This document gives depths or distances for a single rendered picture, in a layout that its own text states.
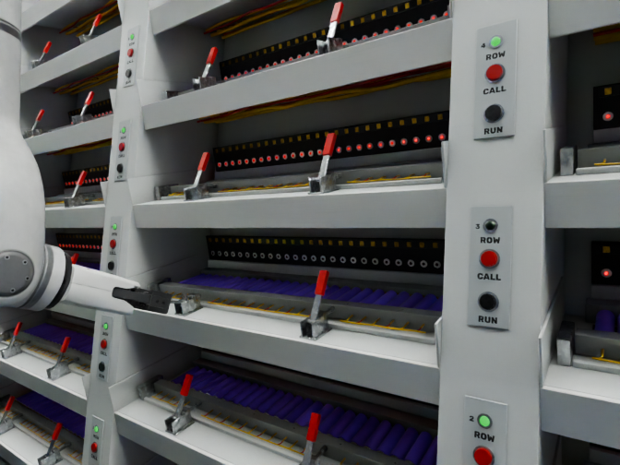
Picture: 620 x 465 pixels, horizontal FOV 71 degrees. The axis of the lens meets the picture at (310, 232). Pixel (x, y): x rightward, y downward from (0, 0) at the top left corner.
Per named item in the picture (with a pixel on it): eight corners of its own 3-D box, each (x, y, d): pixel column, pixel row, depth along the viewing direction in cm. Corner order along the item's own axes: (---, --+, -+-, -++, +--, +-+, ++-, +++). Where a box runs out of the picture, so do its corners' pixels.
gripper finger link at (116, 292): (85, 291, 58) (103, 295, 63) (141, 301, 58) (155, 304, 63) (88, 282, 58) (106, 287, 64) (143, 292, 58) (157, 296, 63)
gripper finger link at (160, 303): (127, 306, 63) (164, 314, 69) (139, 309, 61) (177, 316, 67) (133, 285, 64) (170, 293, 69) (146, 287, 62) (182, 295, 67)
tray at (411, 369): (443, 407, 47) (436, 324, 45) (127, 329, 82) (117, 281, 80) (488, 332, 62) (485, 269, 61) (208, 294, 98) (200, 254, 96)
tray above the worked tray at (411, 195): (449, 228, 48) (441, 100, 45) (136, 228, 83) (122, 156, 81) (493, 199, 64) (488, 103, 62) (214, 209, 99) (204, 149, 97)
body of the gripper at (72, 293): (17, 303, 58) (97, 315, 66) (53, 311, 52) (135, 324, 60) (37, 248, 59) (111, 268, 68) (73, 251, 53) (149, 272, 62)
